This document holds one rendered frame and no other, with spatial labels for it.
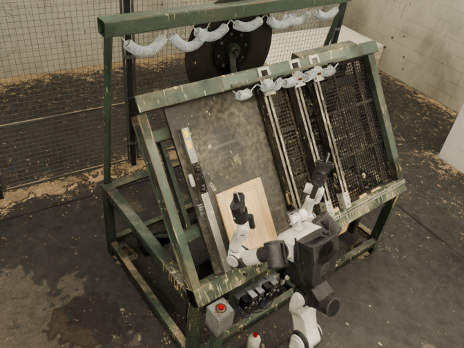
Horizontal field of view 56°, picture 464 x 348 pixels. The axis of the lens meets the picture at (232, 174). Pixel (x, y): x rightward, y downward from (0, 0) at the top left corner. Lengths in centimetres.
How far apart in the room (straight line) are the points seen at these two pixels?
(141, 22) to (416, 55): 602
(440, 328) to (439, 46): 487
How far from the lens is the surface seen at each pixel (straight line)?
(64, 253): 422
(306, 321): 287
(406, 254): 473
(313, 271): 246
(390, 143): 395
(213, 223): 275
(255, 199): 295
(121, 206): 342
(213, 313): 262
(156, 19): 282
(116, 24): 271
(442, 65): 788
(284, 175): 307
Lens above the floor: 309
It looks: 38 degrees down
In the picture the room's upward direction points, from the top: 8 degrees clockwise
